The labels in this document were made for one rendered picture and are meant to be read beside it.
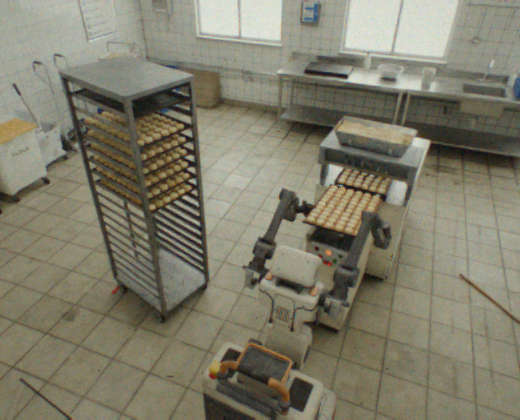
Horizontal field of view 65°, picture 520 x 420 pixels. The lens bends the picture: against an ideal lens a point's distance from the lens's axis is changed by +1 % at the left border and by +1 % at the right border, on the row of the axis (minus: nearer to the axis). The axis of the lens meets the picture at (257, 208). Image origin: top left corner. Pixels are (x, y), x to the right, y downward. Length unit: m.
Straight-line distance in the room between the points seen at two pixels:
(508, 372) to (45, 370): 3.22
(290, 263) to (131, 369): 1.66
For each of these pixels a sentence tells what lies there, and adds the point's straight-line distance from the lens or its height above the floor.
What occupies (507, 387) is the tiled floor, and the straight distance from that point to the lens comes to 3.47.
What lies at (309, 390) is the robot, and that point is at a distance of 2.06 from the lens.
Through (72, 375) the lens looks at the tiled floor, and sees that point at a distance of 3.28.
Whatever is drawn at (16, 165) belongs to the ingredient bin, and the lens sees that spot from 5.04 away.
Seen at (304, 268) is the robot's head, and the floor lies 1.28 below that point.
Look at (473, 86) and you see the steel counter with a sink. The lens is 6.14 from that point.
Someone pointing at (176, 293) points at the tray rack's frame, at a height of 0.15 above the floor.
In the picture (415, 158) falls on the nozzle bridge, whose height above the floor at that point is 1.18.
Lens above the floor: 2.57
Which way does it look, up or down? 35 degrees down
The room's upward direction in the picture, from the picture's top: 1 degrees clockwise
